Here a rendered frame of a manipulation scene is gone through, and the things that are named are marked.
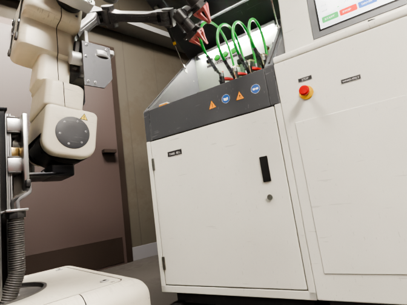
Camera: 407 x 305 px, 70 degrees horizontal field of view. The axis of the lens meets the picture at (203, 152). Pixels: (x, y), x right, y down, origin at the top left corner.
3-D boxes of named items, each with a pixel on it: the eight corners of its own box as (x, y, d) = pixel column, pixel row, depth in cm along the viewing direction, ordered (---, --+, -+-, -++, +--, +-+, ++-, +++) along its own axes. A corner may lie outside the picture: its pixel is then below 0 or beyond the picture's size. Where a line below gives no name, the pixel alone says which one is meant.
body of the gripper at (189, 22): (189, 37, 149) (179, 26, 147) (203, 23, 143) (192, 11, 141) (185, 42, 145) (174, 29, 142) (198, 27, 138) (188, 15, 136)
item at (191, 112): (152, 140, 146) (148, 110, 148) (157, 141, 149) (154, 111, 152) (270, 105, 114) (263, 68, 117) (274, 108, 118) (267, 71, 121)
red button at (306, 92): (297, 98, 105) (295, 85, 106) (300, 101, 108) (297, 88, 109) (312, 94, 102) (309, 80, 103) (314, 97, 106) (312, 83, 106)
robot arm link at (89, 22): (93, 26, 165) (87, 7, 159) (116, 24, 164) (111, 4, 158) (61, 55, 130) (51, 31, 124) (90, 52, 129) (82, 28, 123)
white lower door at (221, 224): (164, 285, 135) (149, 141, 146) (167, 283, 137) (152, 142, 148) (306, 290, 102) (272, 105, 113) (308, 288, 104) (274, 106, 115)
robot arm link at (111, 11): (104, 28, 161) (97, 6, 154) (111, 25, 165) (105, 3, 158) (169, 30, 143) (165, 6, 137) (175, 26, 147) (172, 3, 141)
